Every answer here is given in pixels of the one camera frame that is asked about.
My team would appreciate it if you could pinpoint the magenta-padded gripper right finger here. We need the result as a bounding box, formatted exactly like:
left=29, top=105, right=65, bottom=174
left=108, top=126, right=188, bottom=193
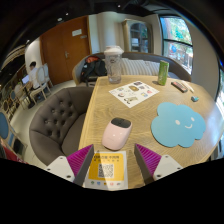
left=134, top=143, right=184, bottom=185

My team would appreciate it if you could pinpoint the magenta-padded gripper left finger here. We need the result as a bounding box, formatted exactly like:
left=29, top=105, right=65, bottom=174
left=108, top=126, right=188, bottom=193
left=44, top=143, right=95, bottom=187

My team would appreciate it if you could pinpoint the pink computer mouse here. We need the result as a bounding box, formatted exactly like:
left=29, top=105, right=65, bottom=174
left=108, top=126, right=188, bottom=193
left=101, top=116, right=134, bottom=152

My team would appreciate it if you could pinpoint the blue cloud-shaped mouse pad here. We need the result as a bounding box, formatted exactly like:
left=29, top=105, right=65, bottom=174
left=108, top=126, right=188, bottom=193
left=150, top=101, right=207, bottom=149

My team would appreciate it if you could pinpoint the yellow and white code card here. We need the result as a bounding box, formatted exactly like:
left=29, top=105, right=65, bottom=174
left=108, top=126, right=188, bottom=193
left=83, top=150, right=129, bottom=192

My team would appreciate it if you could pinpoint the grey tufted armchair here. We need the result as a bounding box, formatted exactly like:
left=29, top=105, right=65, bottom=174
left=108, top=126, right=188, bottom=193
left=28, top=86, right=95, bottom=167

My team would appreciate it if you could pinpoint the white sticker sheet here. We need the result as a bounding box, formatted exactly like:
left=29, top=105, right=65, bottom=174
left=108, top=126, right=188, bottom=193
left=108, top=80, right=160, bottom=109

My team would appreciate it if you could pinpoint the black and red flat box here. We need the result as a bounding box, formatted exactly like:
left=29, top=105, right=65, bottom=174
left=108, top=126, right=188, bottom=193
left=170, top=80, right=189, bottom=94

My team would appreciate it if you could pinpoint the blue-backed chair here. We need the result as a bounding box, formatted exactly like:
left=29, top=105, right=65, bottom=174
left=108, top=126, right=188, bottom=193
left=0, top=111, right=28, bottom=158

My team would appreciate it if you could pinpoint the white tube packet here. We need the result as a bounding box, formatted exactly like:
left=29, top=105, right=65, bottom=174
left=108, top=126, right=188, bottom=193
left=181, top=79, right=195, bottom=94

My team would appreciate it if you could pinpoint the white dining chair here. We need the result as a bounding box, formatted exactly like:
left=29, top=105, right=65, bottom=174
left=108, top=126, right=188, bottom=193
left=30, top=66, right=52, bottom=103
left=42, top=63, right=54, bottom=88

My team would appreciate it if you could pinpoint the green drink can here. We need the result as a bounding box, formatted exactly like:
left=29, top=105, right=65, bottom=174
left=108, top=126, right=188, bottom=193
left=157, top=59, right=170, bottom=87

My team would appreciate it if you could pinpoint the striped cushion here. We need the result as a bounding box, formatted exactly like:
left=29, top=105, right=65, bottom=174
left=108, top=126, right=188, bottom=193
left=120, top=58, right=148, bottom=77
left=143, top=60, right=162, bottom=77

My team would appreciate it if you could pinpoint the black backpack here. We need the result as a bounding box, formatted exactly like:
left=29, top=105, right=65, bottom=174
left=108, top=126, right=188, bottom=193
left=80, top=55, right=108, bottom=83

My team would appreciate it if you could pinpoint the grey curved sofa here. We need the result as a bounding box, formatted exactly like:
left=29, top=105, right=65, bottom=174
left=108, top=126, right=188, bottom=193
left=72, top=51, right=193, bottom=87

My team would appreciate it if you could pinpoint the person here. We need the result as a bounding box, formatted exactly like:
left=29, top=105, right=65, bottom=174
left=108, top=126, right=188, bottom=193
left=28, top=61, right=42, bottom=90

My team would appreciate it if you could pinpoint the open laptop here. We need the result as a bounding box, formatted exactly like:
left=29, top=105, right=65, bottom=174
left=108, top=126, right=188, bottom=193
left=20, top=74, right=31, bottom=85

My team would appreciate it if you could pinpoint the clear shaker bottle white lid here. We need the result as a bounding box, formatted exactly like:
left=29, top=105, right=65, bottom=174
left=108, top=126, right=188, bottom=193
left=103, top=45, right=125, bottom=85

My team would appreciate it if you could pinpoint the brown wooden door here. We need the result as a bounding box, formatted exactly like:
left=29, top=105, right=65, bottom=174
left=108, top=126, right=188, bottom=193
left=39, top=15, right=92, bottom=86

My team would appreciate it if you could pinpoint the large black-framed window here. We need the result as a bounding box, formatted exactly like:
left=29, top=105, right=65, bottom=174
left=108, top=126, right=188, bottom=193
left=159, top=15, right=194, bottom=75

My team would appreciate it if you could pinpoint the glass-front wooden cabinet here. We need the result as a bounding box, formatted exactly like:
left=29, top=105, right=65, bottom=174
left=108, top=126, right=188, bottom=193
left=121, top=18, right=151, bottom=54

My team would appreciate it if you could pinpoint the white door sign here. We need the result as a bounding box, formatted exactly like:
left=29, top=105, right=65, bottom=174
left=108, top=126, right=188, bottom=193
left=71, top=28, right=83, bottom=37

